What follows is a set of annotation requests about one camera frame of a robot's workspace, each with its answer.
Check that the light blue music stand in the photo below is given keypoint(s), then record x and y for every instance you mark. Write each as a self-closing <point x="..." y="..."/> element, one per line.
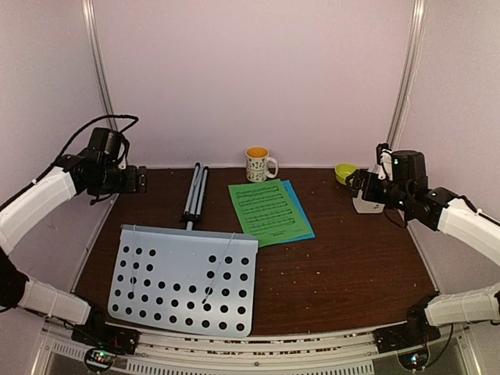
<point x="189" y="281"/>

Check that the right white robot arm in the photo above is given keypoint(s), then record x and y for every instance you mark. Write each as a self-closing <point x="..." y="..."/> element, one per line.
<point x="399" y="181"/>

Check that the white metronome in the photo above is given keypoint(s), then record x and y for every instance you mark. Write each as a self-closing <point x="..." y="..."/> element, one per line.
<point x="364" y="207"/>

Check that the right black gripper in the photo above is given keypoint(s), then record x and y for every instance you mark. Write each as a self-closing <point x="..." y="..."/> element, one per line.
<point x="359" y="176"/>

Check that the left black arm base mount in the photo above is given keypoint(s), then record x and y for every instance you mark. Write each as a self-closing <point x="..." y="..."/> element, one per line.
<point x="97" y="333"/>

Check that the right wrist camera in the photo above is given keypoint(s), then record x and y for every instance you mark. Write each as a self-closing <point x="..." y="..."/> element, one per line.
<point x="383" y="154"/>

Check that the small green bowl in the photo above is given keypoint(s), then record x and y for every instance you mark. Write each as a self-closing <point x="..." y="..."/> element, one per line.
<point x="343" y="171"/>

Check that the front aluminium rail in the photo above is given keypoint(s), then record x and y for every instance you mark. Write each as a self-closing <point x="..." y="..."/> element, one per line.
<point x="342" y="352"/>

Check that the green sheet music page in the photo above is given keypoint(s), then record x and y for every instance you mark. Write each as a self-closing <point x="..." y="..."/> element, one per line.
<point x="266" y="211"/>

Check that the blue paper sheet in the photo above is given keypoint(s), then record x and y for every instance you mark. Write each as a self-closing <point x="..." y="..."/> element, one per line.
<point x="291" y="192"/>

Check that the patterned mug with orange inside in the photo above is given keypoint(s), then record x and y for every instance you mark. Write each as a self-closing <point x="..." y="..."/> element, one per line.
<point x="260" y="166"/>

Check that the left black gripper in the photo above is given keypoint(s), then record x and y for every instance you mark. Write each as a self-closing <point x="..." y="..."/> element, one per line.
<point x="130" y="185"/>

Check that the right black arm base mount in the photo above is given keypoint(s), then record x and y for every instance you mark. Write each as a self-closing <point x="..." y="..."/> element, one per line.
<point x="413" y="332"/>

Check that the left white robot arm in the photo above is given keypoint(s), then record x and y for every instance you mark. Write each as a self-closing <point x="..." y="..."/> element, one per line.
<point x="101" y="170"/>

